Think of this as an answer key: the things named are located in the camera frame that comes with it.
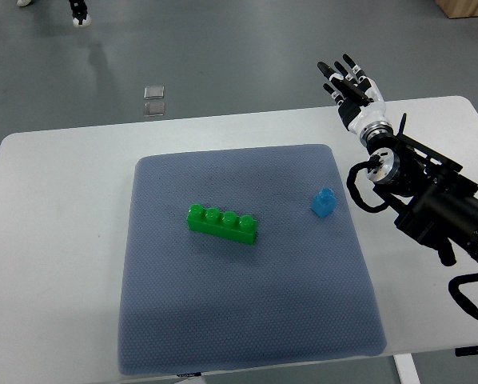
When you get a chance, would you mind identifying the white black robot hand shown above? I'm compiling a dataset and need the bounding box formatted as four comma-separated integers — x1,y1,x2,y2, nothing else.
317,54,392,142

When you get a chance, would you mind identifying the small blue block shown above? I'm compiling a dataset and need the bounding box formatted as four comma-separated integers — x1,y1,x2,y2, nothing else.
311,188,337,218

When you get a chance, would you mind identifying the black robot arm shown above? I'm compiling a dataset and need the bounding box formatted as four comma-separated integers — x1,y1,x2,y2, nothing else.
347,122,478,266

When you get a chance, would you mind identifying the long green block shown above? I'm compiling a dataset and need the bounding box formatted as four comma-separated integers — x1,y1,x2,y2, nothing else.
186,204,257,245

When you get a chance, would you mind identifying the wooden box corner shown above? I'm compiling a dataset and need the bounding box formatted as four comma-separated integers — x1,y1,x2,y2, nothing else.
435,0,478,18

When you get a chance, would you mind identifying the lower metal floor plate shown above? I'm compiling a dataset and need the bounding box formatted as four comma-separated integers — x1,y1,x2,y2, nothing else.
143,101,165,117

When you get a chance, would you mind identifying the metal floor plate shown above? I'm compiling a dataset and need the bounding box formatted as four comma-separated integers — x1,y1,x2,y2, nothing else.
144,85,165,100
143,101,165,117

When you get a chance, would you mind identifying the upper metal floor plate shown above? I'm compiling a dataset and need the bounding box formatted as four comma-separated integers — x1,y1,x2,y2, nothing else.
144,85,165,100

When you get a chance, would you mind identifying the blue-grey foam mat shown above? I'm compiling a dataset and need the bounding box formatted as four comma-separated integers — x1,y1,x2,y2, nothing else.
118,144,386,375

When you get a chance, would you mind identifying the white table leg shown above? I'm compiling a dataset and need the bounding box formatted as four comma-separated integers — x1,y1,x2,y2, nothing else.
393,354,420,384

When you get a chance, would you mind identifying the black table control panel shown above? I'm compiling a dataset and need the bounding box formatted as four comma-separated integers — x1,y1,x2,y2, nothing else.
455,346,478,357

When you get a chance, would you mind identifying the black white sneaker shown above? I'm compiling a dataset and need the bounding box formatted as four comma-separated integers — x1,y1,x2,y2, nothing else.
69,0,91,28

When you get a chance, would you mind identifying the black label under table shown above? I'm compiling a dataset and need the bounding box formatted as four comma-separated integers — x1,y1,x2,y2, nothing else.
177,372,202,379

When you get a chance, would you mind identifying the white shoe tip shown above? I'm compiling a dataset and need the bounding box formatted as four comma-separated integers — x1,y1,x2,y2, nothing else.
16,0,31,7

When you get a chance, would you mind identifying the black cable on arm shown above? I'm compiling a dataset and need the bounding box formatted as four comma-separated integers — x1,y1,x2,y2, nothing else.
345,159,388,212

